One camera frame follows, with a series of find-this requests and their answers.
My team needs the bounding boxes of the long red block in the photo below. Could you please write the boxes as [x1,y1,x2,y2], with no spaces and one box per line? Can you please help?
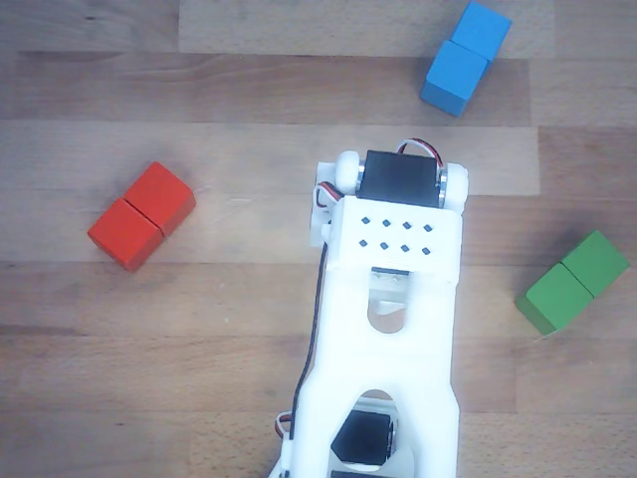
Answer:
[88,160,197,274]

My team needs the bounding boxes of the long blue block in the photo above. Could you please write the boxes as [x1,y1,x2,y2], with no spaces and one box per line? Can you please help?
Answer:
[419,0,513,119]

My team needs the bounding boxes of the red white black servo cable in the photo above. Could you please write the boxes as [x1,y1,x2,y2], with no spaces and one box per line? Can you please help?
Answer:
[314,180,346,211]
[396,138,446,168]
[275,242,333,444]

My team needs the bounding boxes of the long green block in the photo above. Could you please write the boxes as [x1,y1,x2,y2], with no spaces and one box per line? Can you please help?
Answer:
[515,229,631,337]

